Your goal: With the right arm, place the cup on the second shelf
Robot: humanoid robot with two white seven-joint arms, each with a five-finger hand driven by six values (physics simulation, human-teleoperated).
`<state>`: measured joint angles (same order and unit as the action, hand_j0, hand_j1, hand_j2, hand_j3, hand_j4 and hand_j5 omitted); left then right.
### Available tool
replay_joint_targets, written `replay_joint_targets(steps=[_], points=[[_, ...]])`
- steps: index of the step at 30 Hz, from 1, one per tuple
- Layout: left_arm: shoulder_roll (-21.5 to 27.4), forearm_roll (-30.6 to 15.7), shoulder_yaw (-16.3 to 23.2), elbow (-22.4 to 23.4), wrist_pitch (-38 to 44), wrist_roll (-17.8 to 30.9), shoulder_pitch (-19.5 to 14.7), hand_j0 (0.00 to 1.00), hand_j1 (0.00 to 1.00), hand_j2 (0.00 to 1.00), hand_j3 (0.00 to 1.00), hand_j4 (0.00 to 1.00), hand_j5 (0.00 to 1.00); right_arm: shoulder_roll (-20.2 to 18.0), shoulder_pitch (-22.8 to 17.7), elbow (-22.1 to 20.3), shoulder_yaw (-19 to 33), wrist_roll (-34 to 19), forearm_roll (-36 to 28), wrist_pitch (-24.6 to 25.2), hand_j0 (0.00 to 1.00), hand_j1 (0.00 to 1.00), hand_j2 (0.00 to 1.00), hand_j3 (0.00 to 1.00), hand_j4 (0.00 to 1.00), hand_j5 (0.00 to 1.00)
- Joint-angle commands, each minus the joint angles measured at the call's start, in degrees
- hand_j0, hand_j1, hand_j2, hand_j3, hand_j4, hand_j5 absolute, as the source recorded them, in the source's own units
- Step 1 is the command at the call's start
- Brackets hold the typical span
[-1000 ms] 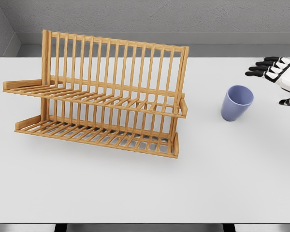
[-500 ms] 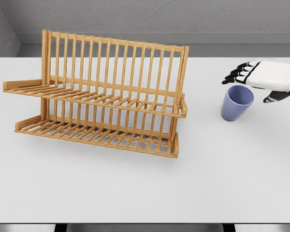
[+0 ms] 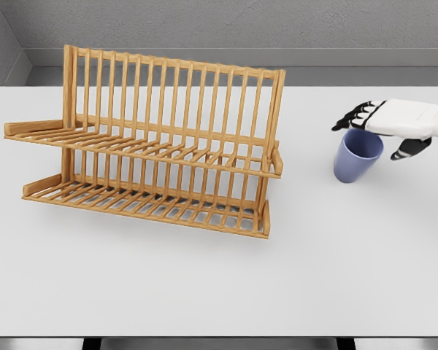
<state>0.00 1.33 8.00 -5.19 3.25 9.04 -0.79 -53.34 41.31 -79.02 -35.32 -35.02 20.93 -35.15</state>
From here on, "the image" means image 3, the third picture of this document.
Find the wooden two-tier dish rack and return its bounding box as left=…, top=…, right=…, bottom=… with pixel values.
left=3, top=44, right=287, bottom=240

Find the blue cup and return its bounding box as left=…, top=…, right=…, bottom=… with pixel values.
left=333, top=129, right=385, bottom=184

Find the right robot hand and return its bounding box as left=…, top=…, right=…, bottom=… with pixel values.
left=331, top=98, right=438, bottom=162

